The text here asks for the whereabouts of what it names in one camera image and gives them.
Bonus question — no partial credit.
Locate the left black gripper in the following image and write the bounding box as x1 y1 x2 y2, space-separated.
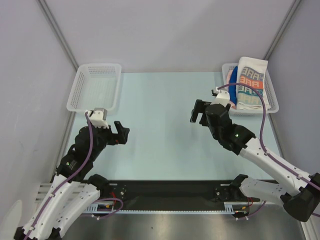
89 120 129 160

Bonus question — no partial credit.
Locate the rabbit print towel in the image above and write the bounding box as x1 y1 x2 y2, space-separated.
236 56 270 111

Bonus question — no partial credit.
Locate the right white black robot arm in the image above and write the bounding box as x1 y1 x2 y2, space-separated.
190 99 320 222

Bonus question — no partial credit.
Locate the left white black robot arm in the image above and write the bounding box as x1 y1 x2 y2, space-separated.
13 121 130 240

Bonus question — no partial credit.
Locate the pink towel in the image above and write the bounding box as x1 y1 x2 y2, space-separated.
226 69 236 109

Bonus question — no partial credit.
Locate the blue towel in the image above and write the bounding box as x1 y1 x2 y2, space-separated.
228 66 238 106

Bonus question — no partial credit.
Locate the left white plastic basket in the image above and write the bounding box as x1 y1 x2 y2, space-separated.
66 63 122 115

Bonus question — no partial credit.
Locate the white plastic basket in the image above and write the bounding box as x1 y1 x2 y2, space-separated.
66 63 122 115
221 63 279 116

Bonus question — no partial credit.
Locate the right white plastic basket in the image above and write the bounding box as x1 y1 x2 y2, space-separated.
221 63 279 116

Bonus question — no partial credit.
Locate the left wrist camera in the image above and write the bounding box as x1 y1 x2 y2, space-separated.
85 108 110 129

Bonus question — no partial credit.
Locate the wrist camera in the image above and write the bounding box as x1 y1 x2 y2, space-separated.
211 88 230 107
85 108 110 129

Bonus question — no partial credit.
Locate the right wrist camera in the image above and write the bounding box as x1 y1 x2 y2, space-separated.
211 88 230 107

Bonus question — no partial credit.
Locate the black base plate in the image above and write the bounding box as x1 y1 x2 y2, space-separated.
100 180 259 212

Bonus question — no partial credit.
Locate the white slotted cable duct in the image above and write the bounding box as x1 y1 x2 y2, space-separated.
82 201 266 215

